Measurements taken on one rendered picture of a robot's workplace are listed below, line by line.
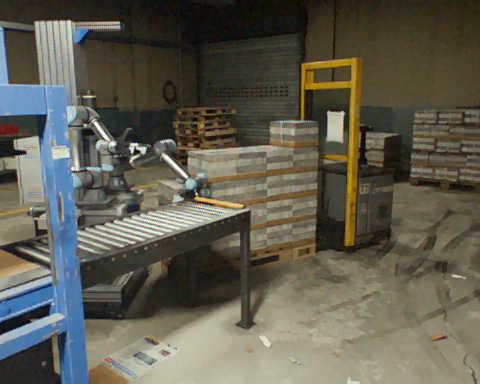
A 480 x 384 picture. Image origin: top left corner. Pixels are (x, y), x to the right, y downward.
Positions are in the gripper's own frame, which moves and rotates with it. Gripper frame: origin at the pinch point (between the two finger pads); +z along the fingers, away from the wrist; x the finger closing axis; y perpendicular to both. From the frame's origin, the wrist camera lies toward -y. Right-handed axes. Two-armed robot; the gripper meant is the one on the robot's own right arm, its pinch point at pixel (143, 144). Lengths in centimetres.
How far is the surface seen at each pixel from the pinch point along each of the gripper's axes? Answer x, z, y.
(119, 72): -610, -590, -175
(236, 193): -122, 0, 35
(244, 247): -46, 48, 62
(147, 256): 35, 35, 56
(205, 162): -97, -17, 10
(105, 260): 60, 30, 54
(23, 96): 112, 42, -13
